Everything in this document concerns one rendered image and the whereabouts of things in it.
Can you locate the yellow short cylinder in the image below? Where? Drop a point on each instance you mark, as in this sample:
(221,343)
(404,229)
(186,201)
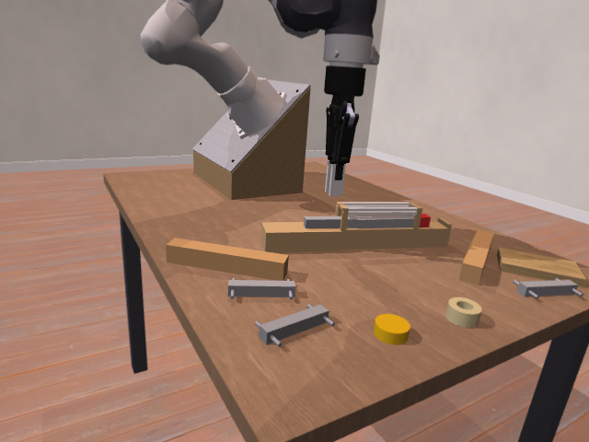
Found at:
(391,329)

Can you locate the red cube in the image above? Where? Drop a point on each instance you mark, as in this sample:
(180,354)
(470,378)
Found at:
(425,221)

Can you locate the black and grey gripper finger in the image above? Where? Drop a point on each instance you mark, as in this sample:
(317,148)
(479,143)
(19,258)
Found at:
(330,139)
(344,135)

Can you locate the beige roll of tape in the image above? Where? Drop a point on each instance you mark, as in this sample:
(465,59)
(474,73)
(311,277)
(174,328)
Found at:
(463,312)

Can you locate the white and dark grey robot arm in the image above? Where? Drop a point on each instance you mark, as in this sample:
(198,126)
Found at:
(173,36)

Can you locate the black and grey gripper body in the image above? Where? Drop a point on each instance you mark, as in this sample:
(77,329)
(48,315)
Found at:
(344,83)

